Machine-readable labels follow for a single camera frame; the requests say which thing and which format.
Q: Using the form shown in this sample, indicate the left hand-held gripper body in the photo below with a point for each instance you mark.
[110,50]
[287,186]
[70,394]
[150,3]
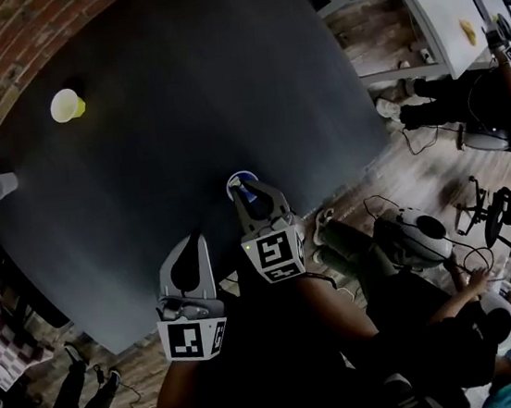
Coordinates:
[184,338]

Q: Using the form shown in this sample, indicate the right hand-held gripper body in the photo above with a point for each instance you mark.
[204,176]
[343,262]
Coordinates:
[273,252]

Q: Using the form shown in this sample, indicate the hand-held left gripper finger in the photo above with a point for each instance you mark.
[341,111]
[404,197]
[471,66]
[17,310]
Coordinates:
[173,270]
[206,275]

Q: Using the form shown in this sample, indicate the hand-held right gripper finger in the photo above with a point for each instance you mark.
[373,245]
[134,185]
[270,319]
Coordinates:
[243,218]
[278,202]

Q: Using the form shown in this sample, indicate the blue cup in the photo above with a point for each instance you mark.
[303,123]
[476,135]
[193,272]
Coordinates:
[248,189]

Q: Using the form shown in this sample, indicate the person's left forearm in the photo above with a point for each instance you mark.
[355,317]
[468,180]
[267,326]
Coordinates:
[179,386]

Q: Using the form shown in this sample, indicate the person's right forearm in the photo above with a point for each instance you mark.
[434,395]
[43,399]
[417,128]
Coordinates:
[334,304]

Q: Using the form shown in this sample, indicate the clear plastic cup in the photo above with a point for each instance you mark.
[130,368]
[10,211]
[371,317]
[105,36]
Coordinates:
[2,186]

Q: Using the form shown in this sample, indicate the yellow plastic cup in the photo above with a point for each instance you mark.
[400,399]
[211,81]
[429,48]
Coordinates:
[64,105]

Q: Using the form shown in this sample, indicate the person's black clothing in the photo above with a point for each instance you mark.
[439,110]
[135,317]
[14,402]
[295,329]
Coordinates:
[276,359]

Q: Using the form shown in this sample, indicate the white round plate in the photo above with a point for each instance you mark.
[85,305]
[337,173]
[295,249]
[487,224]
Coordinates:
[0,374]

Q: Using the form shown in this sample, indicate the person's grey shoe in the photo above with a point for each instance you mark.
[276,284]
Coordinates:
[409,399]

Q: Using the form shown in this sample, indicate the white round chair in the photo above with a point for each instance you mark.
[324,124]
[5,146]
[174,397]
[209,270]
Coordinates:
[501,313]

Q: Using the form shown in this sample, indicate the white table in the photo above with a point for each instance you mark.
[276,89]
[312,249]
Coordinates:
[434,2]

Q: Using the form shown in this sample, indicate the yellow item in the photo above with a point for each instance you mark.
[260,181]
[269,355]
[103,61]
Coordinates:
[468,30]

